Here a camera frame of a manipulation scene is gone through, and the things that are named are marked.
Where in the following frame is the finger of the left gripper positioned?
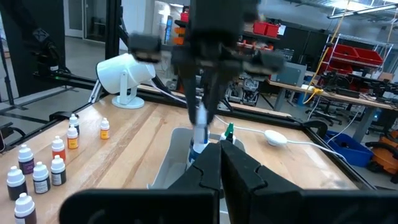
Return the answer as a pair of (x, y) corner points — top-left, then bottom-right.
(205, 73), (231, 125)
(182, 76), (200, 125)

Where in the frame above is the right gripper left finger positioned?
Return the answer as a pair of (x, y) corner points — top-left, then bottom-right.
(58, 141), (222, 224)

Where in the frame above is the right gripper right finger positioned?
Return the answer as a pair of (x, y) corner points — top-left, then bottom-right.
(220, 139), (398, 224)

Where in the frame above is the large green-tipped coloring bottle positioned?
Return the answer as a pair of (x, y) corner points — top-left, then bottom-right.
(219, 122), (238, 146)

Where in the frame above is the large blue-tipped coloring bottle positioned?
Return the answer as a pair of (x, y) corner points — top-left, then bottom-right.
(186, 141), (211, 170)

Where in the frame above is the small orange coloring bottle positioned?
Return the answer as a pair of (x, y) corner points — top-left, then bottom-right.
(51, 135), (67, 162)

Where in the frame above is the small green coloring bottle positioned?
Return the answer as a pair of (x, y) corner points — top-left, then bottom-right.
(32, 161), (52, 195)

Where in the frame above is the small red-brown coloring bottle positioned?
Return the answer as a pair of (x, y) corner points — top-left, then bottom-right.
(13, 192), (38, 224)

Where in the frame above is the red storage bin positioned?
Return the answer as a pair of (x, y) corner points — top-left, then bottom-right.
(354, 47), (384, 67)
(252, 21), (268, 35)
(266, 23), (280, 38)
(329, 43), (358, 62)

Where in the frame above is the grey plastic bin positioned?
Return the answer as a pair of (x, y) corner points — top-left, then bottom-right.
(146, 126), (247, 190)

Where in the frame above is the white cylindrical lamp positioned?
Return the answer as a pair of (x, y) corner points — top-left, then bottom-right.
(95, 52), (157, 110)

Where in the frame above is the grey metal box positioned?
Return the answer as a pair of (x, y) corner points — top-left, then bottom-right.
(270, 61), (308, 87)

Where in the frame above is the blue storage bin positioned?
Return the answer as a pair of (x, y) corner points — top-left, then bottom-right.
(323, 130), (374, 168)

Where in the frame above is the orange shop vacuum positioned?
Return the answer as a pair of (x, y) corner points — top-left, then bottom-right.
(365, 129), (398, 175)

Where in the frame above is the black table clamp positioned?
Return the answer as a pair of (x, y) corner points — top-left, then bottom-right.
(49, 111), (79, 123)

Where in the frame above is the wooden work table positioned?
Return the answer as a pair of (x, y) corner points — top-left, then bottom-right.
(266, 79), (398, 144)

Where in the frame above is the white lamp cable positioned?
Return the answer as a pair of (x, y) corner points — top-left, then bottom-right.
(149, 80), (348, 162)

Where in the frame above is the white round inline switch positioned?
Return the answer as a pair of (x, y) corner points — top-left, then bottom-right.
(263, 129), (289, 147)

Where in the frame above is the black frame corner clamp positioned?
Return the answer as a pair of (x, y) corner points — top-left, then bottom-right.
(303, 119), (329, 140)

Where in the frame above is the black aluminium rig frame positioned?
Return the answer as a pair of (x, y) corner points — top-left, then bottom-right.
(0, 0), (379, 191)

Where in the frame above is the yellow hanging cable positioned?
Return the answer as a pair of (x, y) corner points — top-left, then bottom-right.
(303, 0), (348, 105)

